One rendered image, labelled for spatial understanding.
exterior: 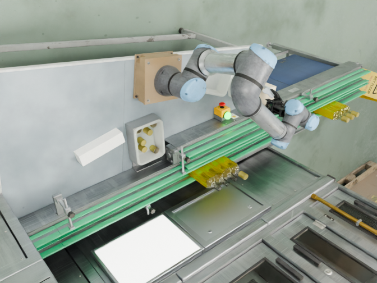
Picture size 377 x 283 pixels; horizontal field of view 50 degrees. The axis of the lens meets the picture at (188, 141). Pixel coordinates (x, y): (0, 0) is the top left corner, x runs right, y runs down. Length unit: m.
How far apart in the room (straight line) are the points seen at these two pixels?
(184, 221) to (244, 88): 0.90
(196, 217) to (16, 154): 0.93
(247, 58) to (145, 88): 0.61
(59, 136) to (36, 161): 0.15
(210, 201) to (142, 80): 0.77
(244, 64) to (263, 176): 1.13
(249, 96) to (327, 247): 0.96
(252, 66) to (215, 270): 0.95
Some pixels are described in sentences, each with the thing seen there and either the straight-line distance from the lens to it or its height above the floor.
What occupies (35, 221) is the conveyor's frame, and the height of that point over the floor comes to 0.83.
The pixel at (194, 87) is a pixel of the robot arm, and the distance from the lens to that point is 1.81.
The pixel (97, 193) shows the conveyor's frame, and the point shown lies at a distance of 2.06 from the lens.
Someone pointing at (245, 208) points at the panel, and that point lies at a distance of 2.19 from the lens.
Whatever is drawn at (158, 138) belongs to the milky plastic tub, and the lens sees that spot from 2.15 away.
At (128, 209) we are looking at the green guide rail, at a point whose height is 0.94.
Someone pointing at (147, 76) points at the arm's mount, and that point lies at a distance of 1.92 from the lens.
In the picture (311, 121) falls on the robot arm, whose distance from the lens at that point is 1.87.
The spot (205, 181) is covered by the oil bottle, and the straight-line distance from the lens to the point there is 2.14.
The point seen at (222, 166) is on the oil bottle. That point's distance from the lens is 2.22.
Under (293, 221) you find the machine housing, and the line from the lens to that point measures 2.21.
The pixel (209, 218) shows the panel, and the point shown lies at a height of 1.17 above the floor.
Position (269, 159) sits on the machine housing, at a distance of 2.63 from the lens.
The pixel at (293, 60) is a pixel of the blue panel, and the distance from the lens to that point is 3.43.
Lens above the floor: 2.37
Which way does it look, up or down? 43 degrees down
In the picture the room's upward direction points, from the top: 122 degrees clockwise
